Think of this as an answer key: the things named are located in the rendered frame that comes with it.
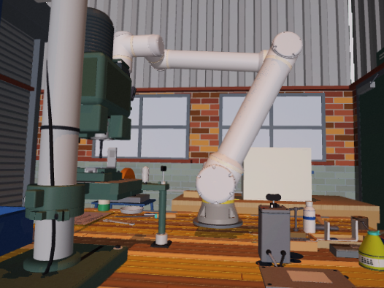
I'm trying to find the green drill vice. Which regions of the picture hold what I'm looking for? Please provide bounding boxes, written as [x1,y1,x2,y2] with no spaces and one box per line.
[76,167,123,183]

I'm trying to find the brown open frame box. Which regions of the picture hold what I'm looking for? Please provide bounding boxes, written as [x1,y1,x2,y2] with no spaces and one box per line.
[350,215,370,232]

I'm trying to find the yellow bottle with teal cap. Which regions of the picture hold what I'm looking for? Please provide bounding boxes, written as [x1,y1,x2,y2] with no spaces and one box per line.
[358,230,384,271]

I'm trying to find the white board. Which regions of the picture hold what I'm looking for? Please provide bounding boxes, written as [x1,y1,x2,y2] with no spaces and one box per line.
[242,146,313,202]

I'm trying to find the silver drill chuck with bit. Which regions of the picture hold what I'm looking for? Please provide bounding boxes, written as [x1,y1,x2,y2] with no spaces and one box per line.
[91,133,111,159]

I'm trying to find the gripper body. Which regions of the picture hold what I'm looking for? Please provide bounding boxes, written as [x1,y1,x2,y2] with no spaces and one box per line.
[116,58,133,76]

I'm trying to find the grey shelf bracket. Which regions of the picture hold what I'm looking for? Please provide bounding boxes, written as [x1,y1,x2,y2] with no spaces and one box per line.
[323,219,360,243]

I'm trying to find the grey dish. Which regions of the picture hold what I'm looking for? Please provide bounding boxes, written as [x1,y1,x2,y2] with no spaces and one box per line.
[120,205,145,216]

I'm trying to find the black cable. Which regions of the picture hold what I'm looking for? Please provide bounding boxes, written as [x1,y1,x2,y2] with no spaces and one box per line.
[40,59,80,276]

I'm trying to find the black rotary switch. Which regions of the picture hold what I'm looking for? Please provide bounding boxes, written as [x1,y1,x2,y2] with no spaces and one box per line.
[265,193,283,209]

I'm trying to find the white bottle with blue band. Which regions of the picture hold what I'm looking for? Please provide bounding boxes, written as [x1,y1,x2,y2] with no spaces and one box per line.
[302,200,317,235]

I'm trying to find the orange disc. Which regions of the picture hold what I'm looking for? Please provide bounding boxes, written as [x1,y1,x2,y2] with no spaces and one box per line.
[120,167,137,181]

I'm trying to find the teal handled screwdriver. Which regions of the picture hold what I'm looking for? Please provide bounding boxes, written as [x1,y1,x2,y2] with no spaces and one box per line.
[115,212,159,219]

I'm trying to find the dark grey block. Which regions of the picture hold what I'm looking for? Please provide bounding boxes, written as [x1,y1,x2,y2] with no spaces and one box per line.
[329,243,361,259]

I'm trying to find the green drill table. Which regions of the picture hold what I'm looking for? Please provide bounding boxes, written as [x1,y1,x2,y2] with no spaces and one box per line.
[75,178,144,202]

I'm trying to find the dark grey slab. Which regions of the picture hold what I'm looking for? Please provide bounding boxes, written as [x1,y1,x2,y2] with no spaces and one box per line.
[118,193,151,204]

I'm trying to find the green and white drill press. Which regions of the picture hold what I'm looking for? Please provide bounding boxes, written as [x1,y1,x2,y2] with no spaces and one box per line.
[0,0,133,288]

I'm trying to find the silver wrench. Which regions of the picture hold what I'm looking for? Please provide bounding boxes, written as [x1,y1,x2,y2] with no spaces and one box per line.
[102,218,135,227]

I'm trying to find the blue bin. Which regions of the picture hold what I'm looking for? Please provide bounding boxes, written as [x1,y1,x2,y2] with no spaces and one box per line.
[0,206,34,257]

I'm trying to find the light wooden platform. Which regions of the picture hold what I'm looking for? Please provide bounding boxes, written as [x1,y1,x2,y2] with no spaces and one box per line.
[171,189,381,230]

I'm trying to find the green support post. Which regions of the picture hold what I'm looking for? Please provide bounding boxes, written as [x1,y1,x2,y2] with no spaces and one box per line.
[140,182,173,249]

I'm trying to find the grey roller shutter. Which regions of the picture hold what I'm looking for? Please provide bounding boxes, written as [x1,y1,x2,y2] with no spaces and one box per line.
[0,18,36,208]

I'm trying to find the grey metal clamp stand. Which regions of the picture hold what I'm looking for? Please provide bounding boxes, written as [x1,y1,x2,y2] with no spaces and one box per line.
[288,206,304,232]

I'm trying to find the white chuck guard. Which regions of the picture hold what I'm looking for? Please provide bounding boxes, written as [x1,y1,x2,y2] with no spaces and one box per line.
[107,147,118,168]

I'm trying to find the grey control box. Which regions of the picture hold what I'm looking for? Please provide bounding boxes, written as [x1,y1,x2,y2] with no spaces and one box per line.
[258,205,291,265]

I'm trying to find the dark green cabinet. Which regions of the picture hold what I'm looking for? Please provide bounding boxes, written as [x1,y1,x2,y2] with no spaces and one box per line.
[350,47,384,213]

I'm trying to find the brown plate with beige sheet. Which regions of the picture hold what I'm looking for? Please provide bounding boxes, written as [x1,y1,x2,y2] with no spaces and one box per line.
[258,265,357,288]

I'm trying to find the brown mat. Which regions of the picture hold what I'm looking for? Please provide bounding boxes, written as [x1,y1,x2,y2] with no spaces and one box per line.
[73,211,114,227]

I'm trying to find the blue low bench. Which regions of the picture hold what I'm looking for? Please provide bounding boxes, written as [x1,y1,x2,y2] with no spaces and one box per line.
[91,198,157,212]

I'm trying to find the grey framed window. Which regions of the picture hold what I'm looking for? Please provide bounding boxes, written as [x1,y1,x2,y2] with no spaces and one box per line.
[92,93,192,160]
[218,92,327,162]

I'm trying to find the light wooden loading plate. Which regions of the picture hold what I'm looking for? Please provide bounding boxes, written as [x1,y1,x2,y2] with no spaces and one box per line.
[288,231,370,253]

